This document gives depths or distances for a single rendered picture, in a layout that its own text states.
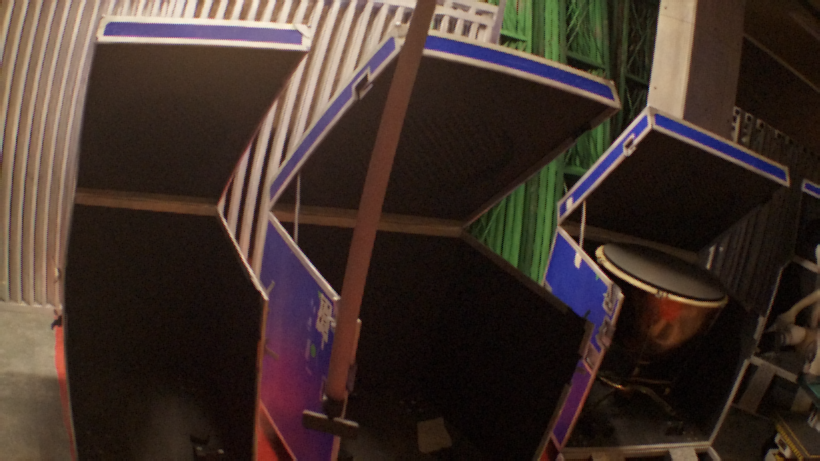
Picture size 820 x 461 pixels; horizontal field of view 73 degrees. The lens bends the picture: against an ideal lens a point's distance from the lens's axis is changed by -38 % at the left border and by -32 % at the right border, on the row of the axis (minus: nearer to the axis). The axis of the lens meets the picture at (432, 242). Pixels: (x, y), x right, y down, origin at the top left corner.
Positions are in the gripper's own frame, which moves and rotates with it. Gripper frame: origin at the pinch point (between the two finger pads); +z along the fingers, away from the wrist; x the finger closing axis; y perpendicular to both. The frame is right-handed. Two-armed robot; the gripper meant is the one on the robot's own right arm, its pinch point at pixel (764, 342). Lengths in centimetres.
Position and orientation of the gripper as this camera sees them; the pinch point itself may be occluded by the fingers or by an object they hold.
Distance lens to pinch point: 393.7
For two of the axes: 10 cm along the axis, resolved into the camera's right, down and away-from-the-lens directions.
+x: 0.2, 10.0, 0.1
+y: 1.7, 0.0, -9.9
